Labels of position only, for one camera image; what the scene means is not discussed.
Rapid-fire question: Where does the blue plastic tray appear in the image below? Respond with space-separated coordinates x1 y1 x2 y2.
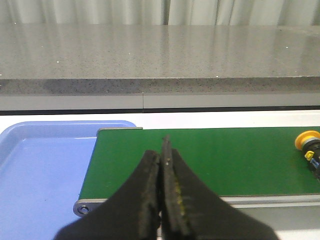
0 120 133 240

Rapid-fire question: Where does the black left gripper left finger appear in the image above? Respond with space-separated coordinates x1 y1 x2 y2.
54 150 160 240

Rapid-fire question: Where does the white pleated curtain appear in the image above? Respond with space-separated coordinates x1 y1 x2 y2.
0 0 320 26

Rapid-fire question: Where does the grey stone counter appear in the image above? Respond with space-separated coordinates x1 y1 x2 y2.
0 23 320 113

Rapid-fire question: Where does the aluminium conveyor frame rail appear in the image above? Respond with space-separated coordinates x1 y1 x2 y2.
73 193 320 217

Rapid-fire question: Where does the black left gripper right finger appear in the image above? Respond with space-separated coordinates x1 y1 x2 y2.
161 135 278 240

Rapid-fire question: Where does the green conveyor belt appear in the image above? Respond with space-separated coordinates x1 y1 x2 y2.
79 127 320 199

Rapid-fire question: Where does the yellow emergency push button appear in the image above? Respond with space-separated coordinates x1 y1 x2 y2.
294 130 320 180

